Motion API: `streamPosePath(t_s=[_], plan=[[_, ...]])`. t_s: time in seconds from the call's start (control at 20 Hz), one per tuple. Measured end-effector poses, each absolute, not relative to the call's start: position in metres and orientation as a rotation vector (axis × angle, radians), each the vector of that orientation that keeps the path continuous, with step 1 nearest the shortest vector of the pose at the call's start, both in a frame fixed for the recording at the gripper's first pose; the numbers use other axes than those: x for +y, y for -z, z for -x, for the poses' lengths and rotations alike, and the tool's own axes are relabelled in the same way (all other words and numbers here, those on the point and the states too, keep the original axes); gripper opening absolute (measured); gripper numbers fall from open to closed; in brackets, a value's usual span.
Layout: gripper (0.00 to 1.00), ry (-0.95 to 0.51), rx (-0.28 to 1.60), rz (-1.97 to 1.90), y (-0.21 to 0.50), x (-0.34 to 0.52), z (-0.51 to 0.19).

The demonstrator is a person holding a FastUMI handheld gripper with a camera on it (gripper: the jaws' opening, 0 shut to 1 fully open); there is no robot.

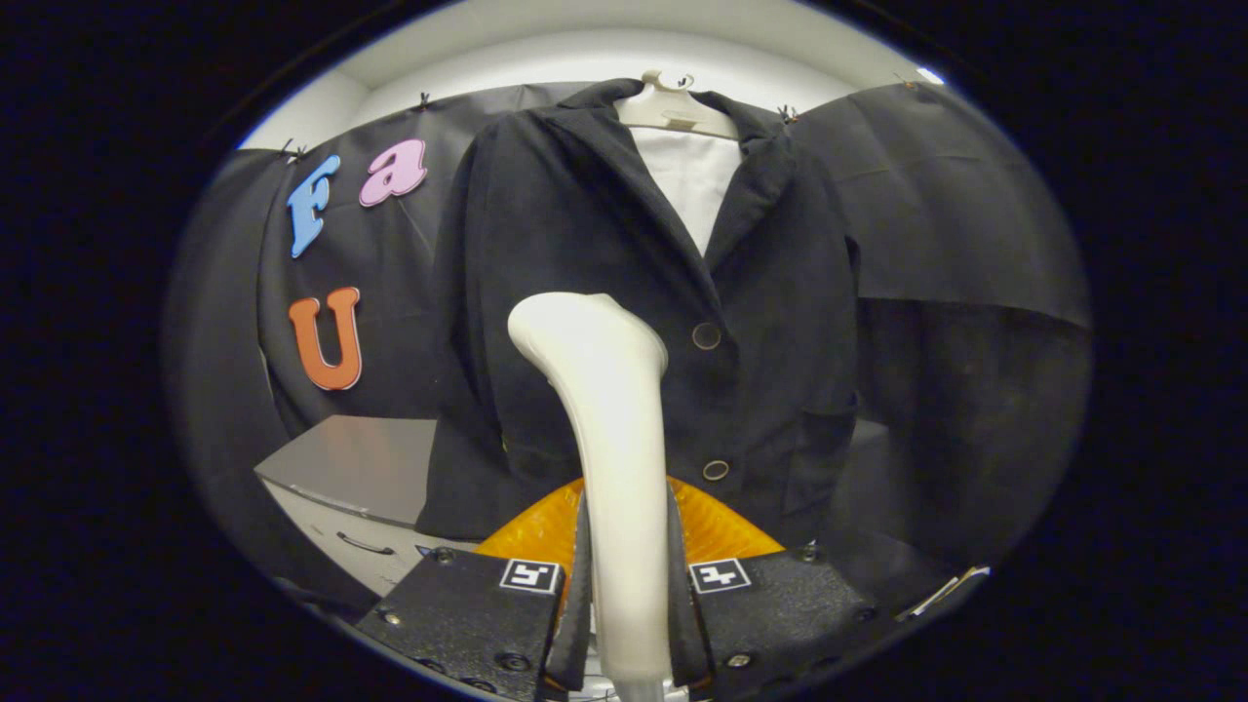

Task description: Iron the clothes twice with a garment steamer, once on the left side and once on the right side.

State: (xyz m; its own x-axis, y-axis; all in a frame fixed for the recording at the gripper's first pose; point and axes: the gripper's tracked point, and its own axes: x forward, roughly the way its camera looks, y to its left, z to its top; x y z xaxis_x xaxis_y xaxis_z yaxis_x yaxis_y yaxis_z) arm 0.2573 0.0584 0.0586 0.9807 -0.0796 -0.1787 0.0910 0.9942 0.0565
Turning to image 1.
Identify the white garment steamer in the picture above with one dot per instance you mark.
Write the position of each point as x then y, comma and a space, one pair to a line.
624, 468

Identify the grey cabinet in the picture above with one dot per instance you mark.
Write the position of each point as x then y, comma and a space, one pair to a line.
361, 468

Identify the white mannequin torso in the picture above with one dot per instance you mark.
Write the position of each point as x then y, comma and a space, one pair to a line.
694, 185

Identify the black jacket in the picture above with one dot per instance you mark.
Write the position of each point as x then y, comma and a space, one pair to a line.
546, 214

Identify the small cardboard box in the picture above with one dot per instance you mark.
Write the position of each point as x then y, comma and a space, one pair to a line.
941, 590

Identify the white clothes hanger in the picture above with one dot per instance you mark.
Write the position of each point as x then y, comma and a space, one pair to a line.
673, 112

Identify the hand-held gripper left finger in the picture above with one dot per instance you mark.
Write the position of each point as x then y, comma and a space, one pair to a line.
468, 614

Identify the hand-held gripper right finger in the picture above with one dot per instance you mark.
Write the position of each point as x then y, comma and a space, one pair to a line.
780, 609

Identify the black backdrop cloth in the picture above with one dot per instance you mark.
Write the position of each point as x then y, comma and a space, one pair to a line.
955, 214

